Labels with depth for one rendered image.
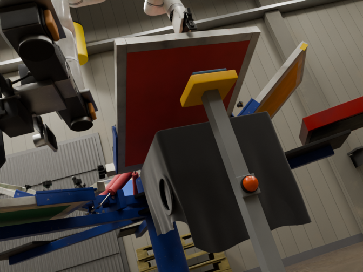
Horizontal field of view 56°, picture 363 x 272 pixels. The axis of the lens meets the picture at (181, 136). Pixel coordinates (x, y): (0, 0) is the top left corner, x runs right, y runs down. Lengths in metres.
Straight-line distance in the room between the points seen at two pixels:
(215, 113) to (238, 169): 0.16
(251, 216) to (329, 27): 7.02
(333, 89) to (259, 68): 1.41
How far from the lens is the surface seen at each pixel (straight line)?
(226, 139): 0.88
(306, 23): 7.59
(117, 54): 1.26
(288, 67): 2.26
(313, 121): 2.20
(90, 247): 5.51
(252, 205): 0.85
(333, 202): 6.15
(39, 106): 1.06
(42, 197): 1.73
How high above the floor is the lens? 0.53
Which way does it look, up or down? 19 degrees up
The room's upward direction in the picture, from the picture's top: 17 degrees counter-clockwise
